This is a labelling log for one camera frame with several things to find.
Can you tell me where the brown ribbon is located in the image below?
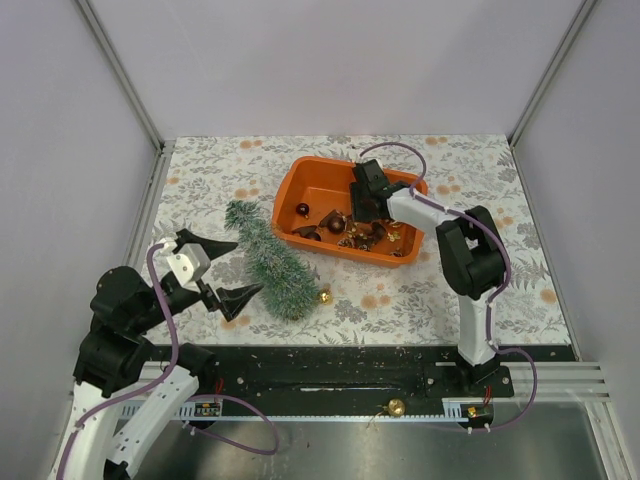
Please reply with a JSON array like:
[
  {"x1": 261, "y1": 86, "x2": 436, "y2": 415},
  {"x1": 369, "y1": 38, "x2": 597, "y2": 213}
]
[{"x1": 292, "y1": 210, "x2": 387, "y2": 251}]

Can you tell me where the small frosted christmas tree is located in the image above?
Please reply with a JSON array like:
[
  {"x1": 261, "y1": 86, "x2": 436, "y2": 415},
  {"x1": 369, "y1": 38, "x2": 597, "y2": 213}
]
[{"x1": 225, "y1": 200, "x2": 320, "y2": 322}]

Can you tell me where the orange plastic tray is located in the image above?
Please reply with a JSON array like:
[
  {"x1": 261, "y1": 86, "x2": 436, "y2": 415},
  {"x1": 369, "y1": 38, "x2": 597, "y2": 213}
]
[{"x1": 272, "y1": 156, "x2": 424, "y2": 268}]

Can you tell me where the gold flower ornament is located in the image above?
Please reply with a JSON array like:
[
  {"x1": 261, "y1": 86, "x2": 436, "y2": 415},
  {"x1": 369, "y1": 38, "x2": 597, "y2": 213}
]
[{"x1": 318, "y1": 287, "x2": 333, "y2": 305}]

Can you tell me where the small gold bauble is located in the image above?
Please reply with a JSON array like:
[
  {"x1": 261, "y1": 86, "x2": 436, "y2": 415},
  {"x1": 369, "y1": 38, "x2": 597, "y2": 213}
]
[{"x1": 367, "y1": 398, "x2": 406, "y2": 428}]

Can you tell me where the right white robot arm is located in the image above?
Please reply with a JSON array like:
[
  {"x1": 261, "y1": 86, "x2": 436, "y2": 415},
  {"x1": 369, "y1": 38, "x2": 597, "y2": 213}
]
[{"x1": 350, "y1": 160, "x2": 511, "y2": 391}]

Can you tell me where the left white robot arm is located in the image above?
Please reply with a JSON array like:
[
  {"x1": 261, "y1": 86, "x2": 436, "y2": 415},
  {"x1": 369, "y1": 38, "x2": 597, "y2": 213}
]
[{"x1": 49, "y1": 229, "x2": 262, "y2": 479}]

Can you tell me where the brown bauble near tree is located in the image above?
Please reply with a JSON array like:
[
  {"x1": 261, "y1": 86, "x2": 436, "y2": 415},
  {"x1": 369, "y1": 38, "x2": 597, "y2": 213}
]
[{"x1": 303, "y1": 229, "x2": 322, "y2": 241}]

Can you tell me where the dark glossy bauble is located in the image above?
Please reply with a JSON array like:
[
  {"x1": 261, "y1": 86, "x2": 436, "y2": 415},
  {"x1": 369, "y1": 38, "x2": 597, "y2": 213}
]
[{"x1": 295, "y1": 202, "x2": 310, "y2": 219}]

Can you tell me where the floral patterned table mat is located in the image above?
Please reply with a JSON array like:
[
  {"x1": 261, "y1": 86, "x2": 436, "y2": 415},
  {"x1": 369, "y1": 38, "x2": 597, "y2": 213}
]
[{"x1": 145, "y1": 134, "x2": 570, "y2": 346}]

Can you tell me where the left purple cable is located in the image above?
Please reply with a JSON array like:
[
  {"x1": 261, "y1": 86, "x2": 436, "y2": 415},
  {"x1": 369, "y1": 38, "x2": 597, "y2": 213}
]
[{"x1": 53, "y1": 241, "x2": 279, "y2": 480}]

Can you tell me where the purple cable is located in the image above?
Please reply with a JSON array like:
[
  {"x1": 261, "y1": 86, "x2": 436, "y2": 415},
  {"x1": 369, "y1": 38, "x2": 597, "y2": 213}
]
[
  {"x1": 53, "y1": 241, "x2": 279, "y2": 480},
  {"x1": 357, "y1": 141, "x2": 539, "y2": 434}
]

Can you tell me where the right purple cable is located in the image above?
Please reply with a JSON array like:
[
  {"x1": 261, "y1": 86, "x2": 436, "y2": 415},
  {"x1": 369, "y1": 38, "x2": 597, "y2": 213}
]
[{"x1": 357, "y1": 141, "x2": 539, "y2": 434}]

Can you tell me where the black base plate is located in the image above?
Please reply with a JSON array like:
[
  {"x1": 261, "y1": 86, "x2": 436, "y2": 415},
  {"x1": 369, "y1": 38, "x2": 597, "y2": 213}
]
[{"x1": 144, "y1": 343, "x2": 515, "y2": 417}]

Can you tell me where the aluminium frame rail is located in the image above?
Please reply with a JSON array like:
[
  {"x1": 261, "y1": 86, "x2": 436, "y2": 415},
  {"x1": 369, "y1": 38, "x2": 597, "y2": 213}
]
[{"x1": 74, "y1": 0, "x2": 166, "y2": 151}]

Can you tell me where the white slotted cable duct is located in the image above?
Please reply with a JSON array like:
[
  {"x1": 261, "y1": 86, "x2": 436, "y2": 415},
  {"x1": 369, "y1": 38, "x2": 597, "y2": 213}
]
[{"x1": 120, "y1": 400, "x2": 223, "y2": 421}]

